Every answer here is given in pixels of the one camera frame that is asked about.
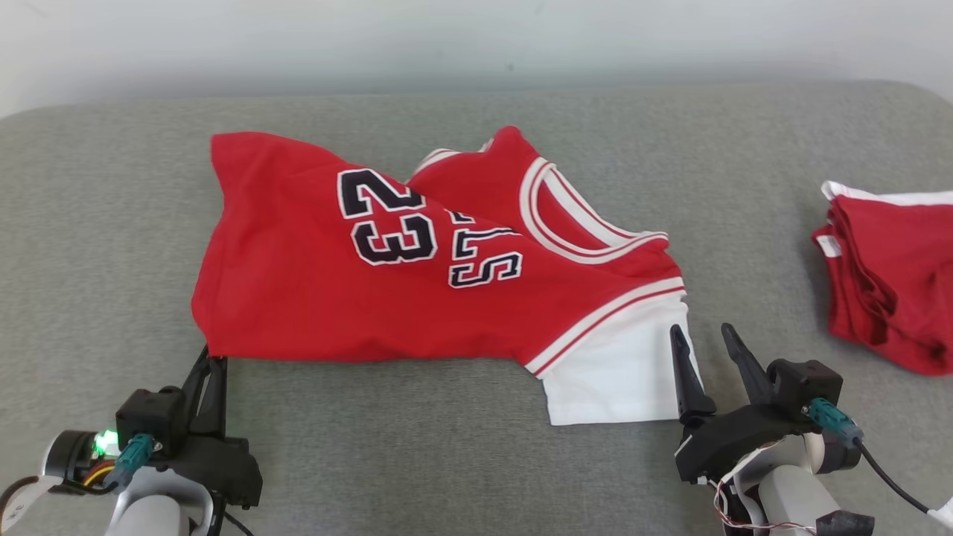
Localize right camera cable teal plug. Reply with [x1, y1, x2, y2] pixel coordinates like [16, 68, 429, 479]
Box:
[808, 398, 953, 531]

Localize left camera cable teal plug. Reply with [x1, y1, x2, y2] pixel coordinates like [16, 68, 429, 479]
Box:
[112, 434, 157, 479]

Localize red shorts with white trim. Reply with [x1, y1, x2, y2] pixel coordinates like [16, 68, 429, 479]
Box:
[812, 181, 953, 376]

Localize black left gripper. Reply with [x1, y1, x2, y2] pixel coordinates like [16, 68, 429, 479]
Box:
[153, 346, 264, 511]

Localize thin red white wire bundle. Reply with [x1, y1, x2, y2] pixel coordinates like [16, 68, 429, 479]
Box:
[711, 480, 816, 535]

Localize red basketball jersey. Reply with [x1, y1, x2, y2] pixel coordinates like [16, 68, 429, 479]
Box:
[191, 125, 704, 427]

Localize camera cable teal plug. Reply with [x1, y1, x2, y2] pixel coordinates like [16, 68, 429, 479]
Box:
[808, 398, 953, 531]
[112, 434, 157, 479]

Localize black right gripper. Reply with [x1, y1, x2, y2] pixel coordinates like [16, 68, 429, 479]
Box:
[669, 323, 817, 485]

